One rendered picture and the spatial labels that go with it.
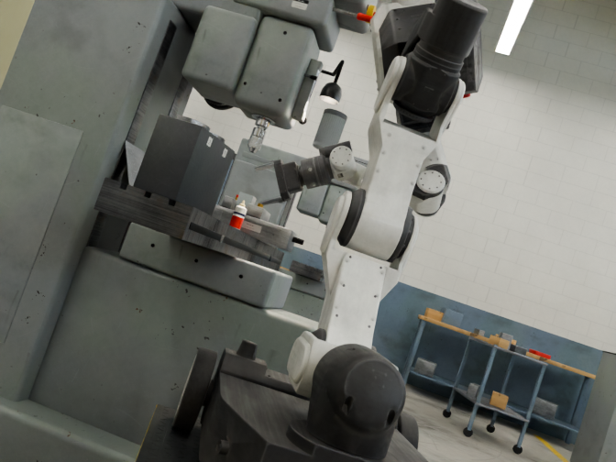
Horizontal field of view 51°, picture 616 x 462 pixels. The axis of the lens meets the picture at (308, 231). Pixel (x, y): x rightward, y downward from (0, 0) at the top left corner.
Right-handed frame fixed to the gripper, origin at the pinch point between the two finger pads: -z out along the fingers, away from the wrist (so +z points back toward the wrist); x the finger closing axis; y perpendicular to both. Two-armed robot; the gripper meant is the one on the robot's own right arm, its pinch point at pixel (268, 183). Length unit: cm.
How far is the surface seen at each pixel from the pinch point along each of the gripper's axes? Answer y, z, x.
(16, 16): 148, 11, -22
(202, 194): 30.7, -11.9, -6.3
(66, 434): 4, -72, -58
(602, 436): -395, 160, -175
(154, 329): -9, -46, -34
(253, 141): -22.7, -5.8, 21.1
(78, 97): -1, -54, 43
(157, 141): 41.7, -17.1, 6.2
